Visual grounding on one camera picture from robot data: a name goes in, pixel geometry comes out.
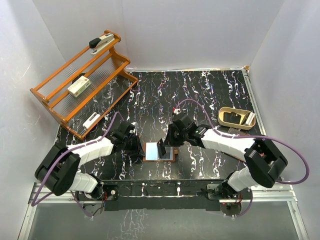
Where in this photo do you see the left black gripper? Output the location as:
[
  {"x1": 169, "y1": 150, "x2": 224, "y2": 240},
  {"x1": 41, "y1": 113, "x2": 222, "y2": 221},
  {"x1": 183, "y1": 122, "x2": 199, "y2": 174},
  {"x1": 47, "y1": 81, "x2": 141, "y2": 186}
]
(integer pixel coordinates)
[{"x1": 123, "y1": 133, "x2": 145, "y2": 157}]

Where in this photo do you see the small white box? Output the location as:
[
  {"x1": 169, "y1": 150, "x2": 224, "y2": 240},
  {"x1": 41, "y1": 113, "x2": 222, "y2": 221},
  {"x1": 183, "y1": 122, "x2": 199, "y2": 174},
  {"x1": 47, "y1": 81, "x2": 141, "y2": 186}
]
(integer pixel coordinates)
[{"x1": 82, "y1": 112, "x2": 101, "y2": 130}]

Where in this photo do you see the brown leather card holder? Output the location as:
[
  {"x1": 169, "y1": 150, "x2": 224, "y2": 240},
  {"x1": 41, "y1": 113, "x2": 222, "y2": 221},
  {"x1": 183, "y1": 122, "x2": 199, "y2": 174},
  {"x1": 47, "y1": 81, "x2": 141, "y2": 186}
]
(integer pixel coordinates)
[{"x1": 142, "y1": 142, "x2": 180, "y2": 163}]

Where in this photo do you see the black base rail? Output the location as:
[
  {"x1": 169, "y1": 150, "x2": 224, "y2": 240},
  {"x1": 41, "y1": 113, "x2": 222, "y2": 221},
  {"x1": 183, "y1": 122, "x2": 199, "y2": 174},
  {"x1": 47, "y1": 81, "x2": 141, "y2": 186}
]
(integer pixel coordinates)
[{"x1": 75, "y1": 180, "x2": 251, "y2": 215}]

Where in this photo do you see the dark red picture book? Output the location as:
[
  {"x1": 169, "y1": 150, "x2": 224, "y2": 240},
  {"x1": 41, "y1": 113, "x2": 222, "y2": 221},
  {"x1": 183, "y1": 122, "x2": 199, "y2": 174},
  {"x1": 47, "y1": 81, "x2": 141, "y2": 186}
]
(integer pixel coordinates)
[{"x1": 227, "y1": 127, "x2": 251, "y2": 138}]

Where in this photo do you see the orange wooden shelf rack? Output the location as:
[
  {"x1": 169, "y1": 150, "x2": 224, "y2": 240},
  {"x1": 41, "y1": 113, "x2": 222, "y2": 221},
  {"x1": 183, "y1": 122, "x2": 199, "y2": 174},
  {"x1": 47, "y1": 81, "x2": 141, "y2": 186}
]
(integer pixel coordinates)
[{"x1": 30, "y1": 30, "x2": 138, "y2": 140}]

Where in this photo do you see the black credit card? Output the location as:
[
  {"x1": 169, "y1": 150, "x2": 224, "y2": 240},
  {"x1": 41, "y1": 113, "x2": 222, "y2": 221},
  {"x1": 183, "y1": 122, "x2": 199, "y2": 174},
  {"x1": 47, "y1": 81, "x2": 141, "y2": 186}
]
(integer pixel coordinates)
[
  {"x1": 159, "y1": 146, "x2": 175, "y2": 161},
  {"x1": 156, "y1": 138, "x2": 167, "y2": 159}
]

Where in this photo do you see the silver card in tray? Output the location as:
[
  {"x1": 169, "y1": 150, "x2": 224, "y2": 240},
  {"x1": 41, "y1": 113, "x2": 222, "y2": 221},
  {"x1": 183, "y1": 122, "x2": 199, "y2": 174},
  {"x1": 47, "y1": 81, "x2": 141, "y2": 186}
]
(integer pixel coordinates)
[{"x1": 242, "y1": 112, "x2": 255, "y2": 126}]

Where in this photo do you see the black card in tray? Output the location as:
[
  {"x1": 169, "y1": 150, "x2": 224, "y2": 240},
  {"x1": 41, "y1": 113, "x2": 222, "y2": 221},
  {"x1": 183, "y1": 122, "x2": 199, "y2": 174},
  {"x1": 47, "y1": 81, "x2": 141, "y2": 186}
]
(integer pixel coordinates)
[{"x1": 223, "y1": 112, "x2": 242, "y2": 125}]

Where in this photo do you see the white staples box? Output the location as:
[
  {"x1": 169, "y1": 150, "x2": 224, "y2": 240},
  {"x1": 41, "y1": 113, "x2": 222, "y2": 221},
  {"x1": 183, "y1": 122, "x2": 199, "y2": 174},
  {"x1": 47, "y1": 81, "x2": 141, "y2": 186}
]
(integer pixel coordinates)
[{"x1": 67, "y1": 75, "x2": 91, "y2": 98}]

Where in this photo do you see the beige oval tray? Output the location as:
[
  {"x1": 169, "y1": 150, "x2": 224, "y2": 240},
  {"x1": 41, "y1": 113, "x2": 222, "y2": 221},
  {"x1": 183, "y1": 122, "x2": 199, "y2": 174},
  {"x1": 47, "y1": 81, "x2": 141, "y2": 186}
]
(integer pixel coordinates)
[{"x1": 218, "y1": 106, "x2": 256, "y2": 131}]

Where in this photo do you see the black and beige stapler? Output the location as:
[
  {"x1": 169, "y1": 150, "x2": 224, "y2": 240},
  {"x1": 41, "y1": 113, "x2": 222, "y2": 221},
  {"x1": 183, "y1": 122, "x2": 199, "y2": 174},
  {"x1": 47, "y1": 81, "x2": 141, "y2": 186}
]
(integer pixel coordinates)
[{"x1": 89, "y1": 33, "x2": 115, "y2": 55}]

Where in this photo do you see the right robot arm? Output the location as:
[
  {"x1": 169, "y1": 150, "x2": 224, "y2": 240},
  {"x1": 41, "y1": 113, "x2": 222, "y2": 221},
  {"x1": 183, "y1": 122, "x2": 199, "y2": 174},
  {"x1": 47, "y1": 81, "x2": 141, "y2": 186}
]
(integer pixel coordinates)
[{"x1": 163, "y1": 113, "x2": 288, "y2": 199}]

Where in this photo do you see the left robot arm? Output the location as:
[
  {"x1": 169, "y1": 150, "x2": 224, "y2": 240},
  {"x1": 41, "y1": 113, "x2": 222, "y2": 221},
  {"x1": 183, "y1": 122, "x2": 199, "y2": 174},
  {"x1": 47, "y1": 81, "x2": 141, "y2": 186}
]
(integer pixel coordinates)
[{"x1": 34, "y1": 121, "x2": 145, "y2": 200}]

